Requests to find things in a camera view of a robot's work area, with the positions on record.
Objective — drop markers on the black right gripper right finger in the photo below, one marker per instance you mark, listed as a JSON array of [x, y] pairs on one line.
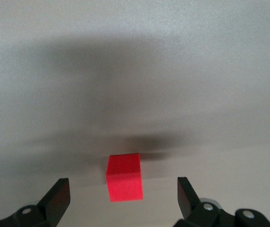
[[187, 201]]

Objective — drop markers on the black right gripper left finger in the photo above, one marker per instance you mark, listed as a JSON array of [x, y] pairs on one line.
[[52, 205]]

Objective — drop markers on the small red cube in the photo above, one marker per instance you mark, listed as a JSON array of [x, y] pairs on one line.
[[124, 184]]

